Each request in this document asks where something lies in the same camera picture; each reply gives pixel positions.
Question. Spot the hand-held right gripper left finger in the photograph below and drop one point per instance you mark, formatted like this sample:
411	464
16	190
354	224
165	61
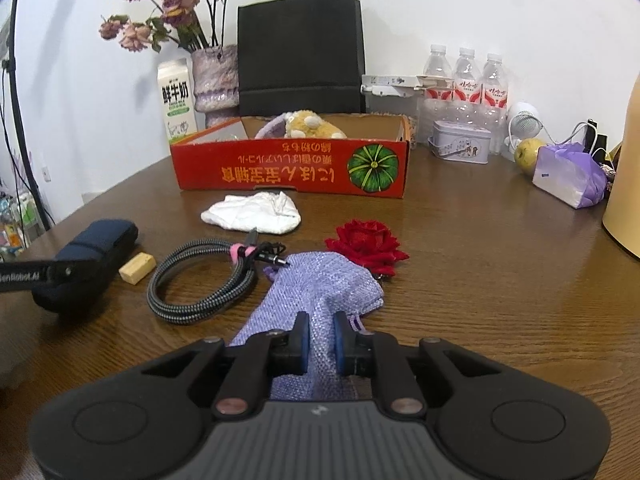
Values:
301	342

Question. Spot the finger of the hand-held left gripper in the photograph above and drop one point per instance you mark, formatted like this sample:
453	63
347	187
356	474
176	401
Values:
77	270

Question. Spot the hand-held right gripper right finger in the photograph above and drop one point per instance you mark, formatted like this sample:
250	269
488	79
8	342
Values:
341	345

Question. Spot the navy glasses case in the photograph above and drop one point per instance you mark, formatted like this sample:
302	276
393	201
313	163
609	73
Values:
100	240

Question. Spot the small beige cork block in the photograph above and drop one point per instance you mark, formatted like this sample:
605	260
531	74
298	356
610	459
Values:
136	269

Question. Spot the purple burlap pouch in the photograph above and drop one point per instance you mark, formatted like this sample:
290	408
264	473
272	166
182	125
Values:
320	285

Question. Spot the white cloth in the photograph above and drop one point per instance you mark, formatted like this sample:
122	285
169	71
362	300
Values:
250	212

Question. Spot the red cardboard box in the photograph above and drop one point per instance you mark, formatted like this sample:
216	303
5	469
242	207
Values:
280	167

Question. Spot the yellow and white plush toy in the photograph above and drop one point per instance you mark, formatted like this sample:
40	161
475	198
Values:
312	127

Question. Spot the purple towel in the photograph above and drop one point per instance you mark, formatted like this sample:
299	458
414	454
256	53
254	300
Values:
270	127

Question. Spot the shelf rack with bottles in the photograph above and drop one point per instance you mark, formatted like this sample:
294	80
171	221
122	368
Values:
15	220

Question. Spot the red fabric rose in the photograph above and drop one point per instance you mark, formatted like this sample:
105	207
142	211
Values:
367	240

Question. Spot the black light stand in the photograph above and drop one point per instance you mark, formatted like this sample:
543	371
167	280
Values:
20	125

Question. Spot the white and green milk carton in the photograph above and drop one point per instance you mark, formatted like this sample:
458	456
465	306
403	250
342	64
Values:
176	102

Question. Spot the purple textured vase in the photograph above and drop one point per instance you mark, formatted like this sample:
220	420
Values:
215	80

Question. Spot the printed metal tin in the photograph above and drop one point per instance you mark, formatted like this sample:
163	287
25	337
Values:
460	142

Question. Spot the clear plastic container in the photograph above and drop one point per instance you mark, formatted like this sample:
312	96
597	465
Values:
392	107

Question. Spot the yellow green apple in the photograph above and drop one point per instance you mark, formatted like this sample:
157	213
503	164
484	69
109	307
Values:
529	156

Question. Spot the flat white carton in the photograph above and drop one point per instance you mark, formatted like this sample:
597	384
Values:
395	82

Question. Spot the purple tissue pack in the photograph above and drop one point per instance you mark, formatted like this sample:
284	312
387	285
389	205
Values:
567	177

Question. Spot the dried pink rose bouquet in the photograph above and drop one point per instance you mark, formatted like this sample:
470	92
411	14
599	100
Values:
175	5

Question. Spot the small white desk fan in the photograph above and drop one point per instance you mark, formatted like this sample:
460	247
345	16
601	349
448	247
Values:
522	122

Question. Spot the black paper bag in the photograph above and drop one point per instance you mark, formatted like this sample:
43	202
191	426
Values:
300	55

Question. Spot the yellow thermos jug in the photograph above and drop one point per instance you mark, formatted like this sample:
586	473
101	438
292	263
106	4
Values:
625	200

